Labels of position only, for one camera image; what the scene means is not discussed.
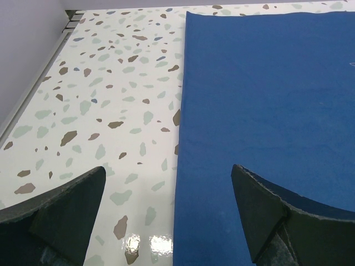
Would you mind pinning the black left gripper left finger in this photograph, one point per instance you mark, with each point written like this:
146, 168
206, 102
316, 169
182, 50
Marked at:
53, 228

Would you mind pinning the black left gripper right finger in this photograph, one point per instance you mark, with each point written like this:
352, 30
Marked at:
284, 228

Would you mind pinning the blue surgical cloth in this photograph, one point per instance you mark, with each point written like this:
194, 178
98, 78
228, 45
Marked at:
275, 94

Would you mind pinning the aluminium left side rail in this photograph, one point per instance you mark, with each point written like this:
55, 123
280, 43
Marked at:
19, 107

